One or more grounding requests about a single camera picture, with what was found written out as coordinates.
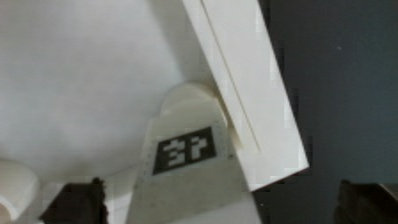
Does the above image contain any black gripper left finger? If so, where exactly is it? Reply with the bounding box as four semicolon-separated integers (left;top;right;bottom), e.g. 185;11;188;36
39;178;108;224

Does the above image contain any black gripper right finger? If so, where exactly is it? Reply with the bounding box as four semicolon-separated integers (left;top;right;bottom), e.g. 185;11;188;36
334;180;398;224

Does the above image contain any white table leg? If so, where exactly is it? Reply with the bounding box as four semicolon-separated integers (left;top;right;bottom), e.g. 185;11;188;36
126;83;261;224

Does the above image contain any white square tabletop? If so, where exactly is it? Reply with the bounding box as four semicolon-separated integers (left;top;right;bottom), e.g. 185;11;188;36
0;0;215;224

